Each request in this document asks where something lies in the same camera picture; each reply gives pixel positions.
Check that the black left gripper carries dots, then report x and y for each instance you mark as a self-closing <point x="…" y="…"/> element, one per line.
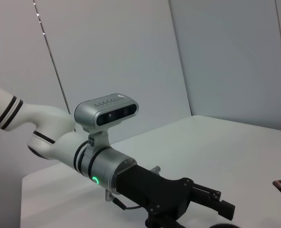
<point x="150" y="190"/>

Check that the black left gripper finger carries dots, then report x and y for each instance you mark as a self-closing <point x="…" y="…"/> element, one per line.
<point x="226" y="209"/>

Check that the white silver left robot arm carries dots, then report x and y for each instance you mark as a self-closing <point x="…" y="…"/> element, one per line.
<point x="67" y="147"/>

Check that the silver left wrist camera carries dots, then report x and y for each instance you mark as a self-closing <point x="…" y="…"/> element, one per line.
<point x="102" y="114"/>

